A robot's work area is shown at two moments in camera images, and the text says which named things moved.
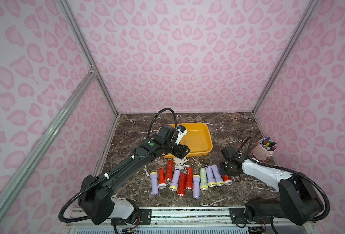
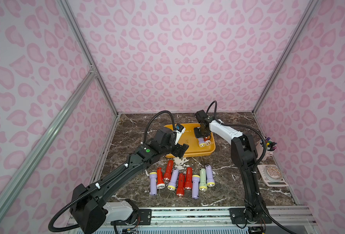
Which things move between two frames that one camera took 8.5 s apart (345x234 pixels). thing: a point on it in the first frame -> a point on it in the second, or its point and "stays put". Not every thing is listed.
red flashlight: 189,184 stays put
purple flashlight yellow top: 196,183 stays put
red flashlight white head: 162,179 stays put
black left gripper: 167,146 stays put
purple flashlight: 217,174 -> 201,142
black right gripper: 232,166 -> 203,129
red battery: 226,180 -> 206,139
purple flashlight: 211,180 stays put
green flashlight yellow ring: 203,185 stays put
